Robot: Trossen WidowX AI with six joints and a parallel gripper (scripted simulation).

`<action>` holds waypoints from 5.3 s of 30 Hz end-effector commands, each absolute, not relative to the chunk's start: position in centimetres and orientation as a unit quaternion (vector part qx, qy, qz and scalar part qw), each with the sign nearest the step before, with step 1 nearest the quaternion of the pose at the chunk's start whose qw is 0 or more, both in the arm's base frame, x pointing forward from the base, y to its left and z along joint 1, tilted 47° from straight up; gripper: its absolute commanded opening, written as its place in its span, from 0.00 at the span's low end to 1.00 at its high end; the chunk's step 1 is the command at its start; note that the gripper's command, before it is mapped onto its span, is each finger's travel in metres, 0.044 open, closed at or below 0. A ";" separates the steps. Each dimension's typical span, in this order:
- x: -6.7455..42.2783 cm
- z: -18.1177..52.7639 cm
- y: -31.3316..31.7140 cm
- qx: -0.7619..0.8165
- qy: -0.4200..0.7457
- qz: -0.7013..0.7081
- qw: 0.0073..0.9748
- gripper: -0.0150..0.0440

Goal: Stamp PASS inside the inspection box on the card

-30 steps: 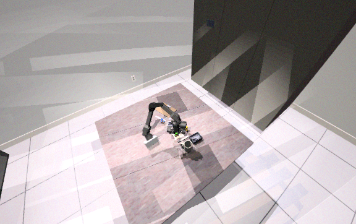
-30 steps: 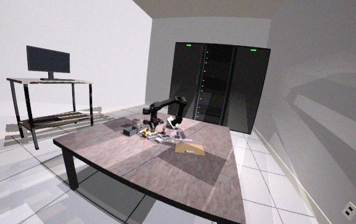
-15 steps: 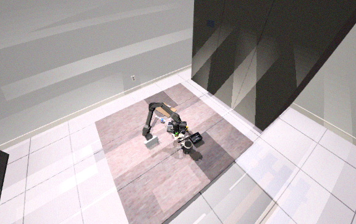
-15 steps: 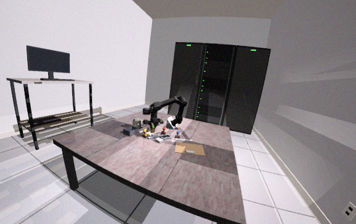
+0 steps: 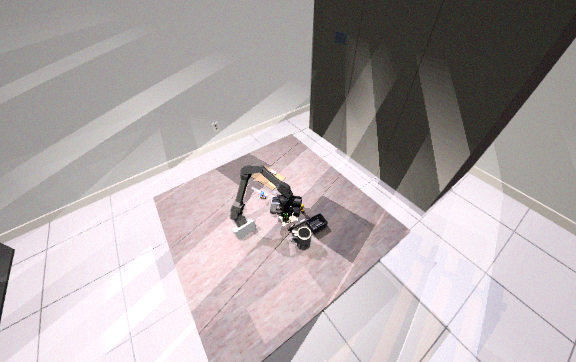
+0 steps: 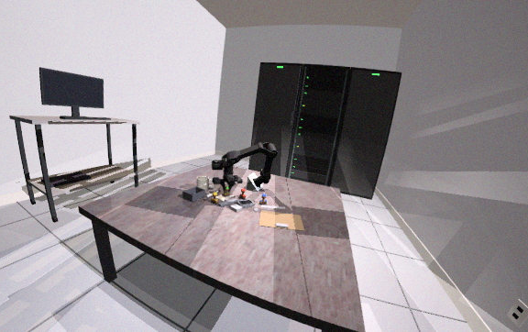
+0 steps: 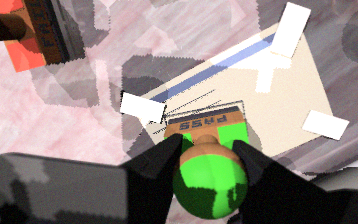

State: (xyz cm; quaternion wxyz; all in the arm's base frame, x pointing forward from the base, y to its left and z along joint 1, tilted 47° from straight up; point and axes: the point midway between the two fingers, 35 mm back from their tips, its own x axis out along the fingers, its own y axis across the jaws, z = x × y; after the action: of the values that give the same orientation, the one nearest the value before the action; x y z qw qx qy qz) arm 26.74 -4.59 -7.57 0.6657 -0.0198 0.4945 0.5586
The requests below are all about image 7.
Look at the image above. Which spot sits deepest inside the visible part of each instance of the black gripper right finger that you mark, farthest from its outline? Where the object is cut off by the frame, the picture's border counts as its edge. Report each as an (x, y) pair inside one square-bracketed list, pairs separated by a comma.
[(277, 195)]

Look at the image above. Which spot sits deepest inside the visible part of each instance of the green and tan rubber stamp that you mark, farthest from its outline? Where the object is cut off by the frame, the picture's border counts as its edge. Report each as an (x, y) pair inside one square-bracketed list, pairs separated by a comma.
[(209, 179)]

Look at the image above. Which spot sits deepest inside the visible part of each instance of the cream inspection card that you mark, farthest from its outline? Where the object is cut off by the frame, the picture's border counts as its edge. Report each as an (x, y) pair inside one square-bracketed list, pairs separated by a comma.
[(272, 78)]

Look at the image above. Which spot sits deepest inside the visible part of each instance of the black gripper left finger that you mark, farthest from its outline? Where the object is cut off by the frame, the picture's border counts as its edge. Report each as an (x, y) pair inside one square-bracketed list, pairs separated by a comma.
[(139, 191)]

